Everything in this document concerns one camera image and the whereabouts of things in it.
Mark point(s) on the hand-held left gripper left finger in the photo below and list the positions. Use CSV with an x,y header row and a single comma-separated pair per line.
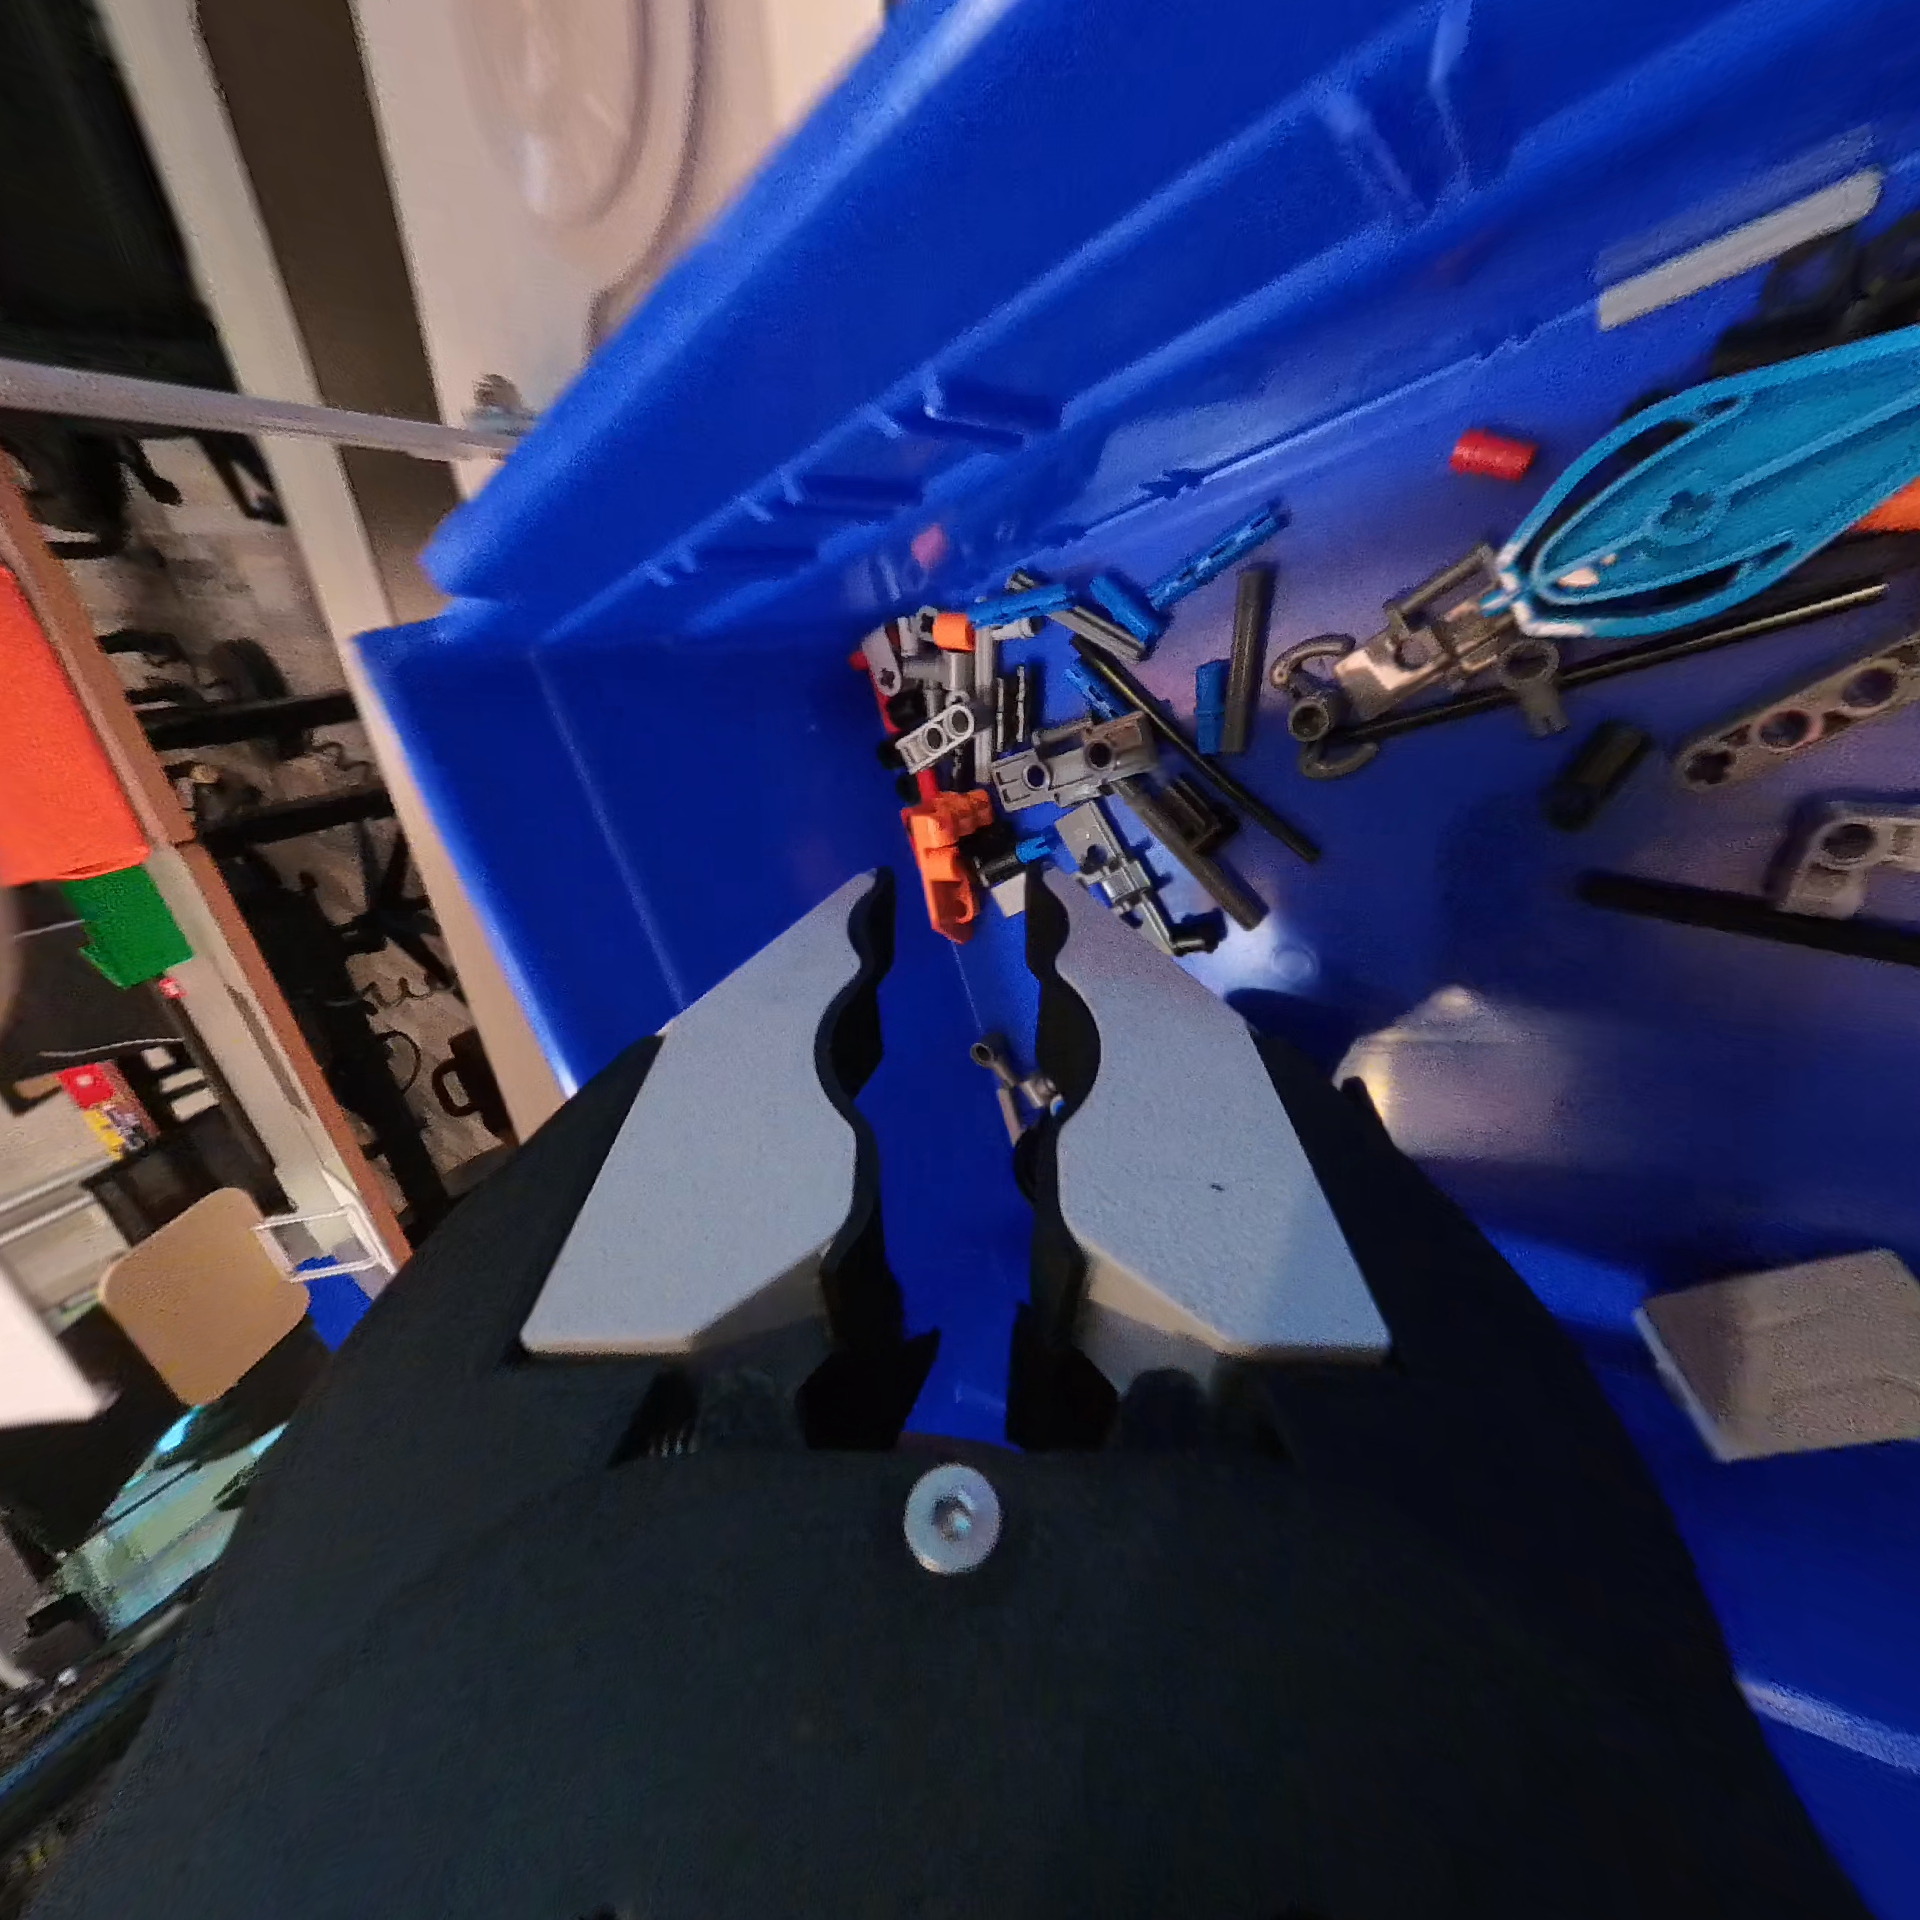
x,y
704,1184

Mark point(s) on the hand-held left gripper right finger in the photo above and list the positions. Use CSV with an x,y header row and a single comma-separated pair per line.
x,y
1215,1201

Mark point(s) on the blue plastic bin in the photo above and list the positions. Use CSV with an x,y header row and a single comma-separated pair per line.
x,y
720,781

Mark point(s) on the heap of small toy parts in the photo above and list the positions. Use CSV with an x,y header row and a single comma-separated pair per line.
x,y
944,856

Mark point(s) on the dark grey holed beam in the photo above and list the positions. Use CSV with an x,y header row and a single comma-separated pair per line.
x,y
1785,730

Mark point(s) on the black office chair base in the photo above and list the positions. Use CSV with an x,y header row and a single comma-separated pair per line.
x,y
402,909

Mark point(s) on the black toy rod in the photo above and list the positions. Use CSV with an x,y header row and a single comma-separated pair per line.
x,y
1200,756

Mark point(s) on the tan board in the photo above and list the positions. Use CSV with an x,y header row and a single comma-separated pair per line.
x,y
201,1300

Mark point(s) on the thick black toy axle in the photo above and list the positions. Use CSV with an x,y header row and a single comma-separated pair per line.
x,y
1694,909

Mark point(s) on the black toy connector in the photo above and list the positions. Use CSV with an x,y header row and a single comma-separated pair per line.
x,y
1599,773

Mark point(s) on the grey flat toy panel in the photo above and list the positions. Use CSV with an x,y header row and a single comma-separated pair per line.
x,y
1785,1349

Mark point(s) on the green sheet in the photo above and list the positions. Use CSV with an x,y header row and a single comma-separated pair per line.
x,y
129,930

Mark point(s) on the light grey toy connector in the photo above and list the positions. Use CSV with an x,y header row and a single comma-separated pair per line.
x,y
1839,862

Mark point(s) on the thin black toy axle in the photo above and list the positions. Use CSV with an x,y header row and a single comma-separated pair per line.
x,y
1725,634

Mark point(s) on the orange sheet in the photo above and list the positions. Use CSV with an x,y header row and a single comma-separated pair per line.
x,y
61,735

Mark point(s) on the red toy pin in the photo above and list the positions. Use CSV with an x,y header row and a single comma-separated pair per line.
x,y
1493,455

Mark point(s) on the teal toy rotor blade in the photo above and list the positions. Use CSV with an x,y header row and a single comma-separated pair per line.
x,y
1681,517

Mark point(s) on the light grey toy strip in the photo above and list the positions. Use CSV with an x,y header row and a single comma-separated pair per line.
x,y
1740,247

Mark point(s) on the dark grey hinge bracket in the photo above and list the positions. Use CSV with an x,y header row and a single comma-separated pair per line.
x,y
1417,653

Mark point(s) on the white suction mount plate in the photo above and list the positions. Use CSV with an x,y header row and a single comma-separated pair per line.
x,y
569,149

